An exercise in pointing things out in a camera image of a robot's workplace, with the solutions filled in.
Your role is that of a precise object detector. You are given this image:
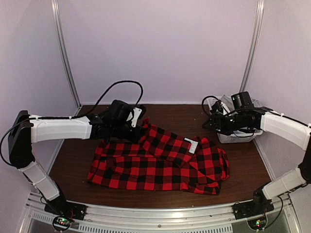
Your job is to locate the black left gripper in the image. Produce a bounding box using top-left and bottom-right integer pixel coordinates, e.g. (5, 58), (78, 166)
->
(111, 122), (145, 143)

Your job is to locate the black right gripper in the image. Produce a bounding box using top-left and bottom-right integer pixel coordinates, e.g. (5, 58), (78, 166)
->
(203, 112), (246, 135)

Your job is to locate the red black plaid shirt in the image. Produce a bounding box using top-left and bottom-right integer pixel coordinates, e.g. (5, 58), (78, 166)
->
(87, 119), (229, 195)

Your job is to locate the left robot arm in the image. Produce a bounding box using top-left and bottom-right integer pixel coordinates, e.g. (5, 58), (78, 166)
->
(3, 107), (144, 216)

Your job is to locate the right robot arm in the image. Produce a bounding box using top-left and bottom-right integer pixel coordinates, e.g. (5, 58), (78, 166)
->
(202, 107), (311, 215)

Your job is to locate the grey shirt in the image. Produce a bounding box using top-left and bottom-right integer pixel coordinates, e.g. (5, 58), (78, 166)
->
(220, 95), (263, 111)

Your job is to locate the white plastic laundry basket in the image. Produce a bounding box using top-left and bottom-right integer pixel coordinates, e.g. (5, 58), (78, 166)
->
(201, 96), (263, 144)

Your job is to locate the left circuit board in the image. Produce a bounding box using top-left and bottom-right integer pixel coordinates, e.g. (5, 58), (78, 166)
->
(52, 216), (73, 232)

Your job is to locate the circuit board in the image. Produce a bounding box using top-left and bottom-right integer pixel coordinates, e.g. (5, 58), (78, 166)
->
(247, 217), (267, 231)
(52, 216), (73, 232)

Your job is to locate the right circuit board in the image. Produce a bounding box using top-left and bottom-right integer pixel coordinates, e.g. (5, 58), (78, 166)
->
(247, 217), (267, 231)

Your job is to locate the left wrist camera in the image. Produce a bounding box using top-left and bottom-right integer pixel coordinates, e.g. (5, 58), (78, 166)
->
(107, 100), (146, 128)

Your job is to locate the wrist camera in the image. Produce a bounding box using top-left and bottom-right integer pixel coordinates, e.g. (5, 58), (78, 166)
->
(211, 91), (255, 115)
(107, 100), (146, 128)

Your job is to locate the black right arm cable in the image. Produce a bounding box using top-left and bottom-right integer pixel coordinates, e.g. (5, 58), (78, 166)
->
(201, 95), (222, 117)

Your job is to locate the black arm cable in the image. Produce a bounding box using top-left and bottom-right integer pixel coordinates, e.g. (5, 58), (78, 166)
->
(201, 95), (222, 117)
(36, 81), (144, 121)

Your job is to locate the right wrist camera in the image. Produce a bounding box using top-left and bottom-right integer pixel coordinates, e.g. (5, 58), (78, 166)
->
(211, 91), (255, 115)

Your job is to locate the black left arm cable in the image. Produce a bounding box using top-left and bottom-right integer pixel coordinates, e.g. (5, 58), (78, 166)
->
(36, 81), (144, 121)

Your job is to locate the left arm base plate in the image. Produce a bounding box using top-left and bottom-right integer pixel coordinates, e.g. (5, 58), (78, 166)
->
(44, 196), (86, 220)

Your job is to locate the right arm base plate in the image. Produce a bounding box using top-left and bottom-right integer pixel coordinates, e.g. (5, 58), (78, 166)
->
(232, 198), (274, 219)

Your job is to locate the aluminium front rail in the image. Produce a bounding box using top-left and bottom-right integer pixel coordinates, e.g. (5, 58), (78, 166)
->
(23, 186), (302, 233)

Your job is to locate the aluminium corner post right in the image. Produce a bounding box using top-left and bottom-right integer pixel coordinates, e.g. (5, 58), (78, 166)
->
(239, 0), (265, 92)

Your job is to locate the aluminium corner post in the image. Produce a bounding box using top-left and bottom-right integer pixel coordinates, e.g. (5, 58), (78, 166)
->
(51, 0), (82, 109)
(239, 0), (265, 92)

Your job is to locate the aluminium corner post left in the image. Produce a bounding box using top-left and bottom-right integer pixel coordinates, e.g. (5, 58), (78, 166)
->
(51, 0), (82, 109)

